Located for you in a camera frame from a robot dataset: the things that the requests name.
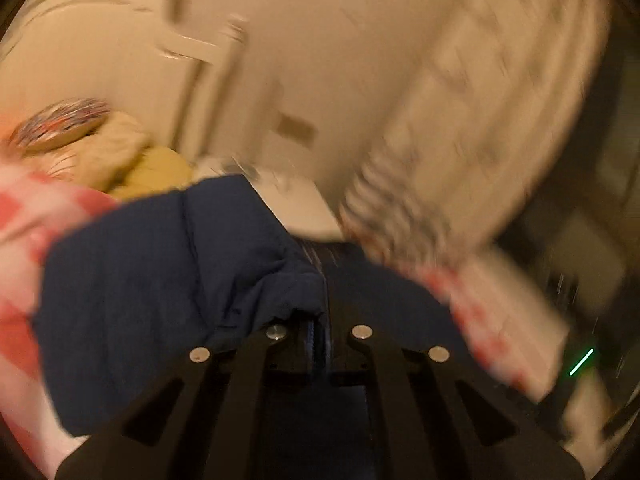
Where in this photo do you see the navy blue quilted jacket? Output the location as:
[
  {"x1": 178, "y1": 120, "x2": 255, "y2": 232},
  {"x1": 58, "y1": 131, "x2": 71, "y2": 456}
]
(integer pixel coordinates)
[{"x1": 32, "y1": 176, "x2": 471, "y2": 436}]

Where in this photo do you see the red white checkered bed sheet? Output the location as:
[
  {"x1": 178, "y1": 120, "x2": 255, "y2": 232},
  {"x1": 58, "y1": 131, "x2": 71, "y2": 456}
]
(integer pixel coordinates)
[{"x1": 1, "y1": 164, "x2": 560, "y2": 479}]

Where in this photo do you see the white bedside table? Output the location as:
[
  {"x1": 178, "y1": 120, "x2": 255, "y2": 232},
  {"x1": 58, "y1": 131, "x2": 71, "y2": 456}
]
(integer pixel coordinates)
[{"x1": 193, "y1": 156, "x2": 344, "y2": 242}]

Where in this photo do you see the yellow pillow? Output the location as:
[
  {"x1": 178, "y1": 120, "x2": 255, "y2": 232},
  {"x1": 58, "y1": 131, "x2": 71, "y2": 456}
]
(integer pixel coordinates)
[{"x1": 107, "y1": 146, "x2": 193, "y2": 202}]

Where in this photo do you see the cream fluffy pillow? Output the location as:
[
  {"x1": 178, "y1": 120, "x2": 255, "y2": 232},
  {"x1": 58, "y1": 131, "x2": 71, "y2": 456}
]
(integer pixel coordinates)
[{"x1": 63, "y1": 112, "x2": 152, "y2": 192}]

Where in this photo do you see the floral patterned pillow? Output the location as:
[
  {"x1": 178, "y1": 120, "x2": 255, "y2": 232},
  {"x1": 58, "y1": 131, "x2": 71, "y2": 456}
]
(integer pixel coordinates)
[{"x1": 8, "y1": 98, "x2": 111, "y2": 153}]

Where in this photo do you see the striped nautical curtain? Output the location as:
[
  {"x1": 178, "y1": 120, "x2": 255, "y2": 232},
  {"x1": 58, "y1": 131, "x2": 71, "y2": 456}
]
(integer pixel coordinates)
[{"x1": 340, "y1": 0, "x2": 611, "y2": 266}]

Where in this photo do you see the white wooden headboard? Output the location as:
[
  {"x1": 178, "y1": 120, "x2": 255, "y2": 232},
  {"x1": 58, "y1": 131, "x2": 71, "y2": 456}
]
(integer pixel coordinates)
[{"x1": 1, "y1": 0, "x2": 246, "y2": 162}]

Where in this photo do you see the wall socket switch panel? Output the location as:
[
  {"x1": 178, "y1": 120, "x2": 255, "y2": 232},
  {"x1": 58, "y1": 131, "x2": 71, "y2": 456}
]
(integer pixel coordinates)
[{"x1": 276, "y1": 113, "x2": 318, "y2": 148}]

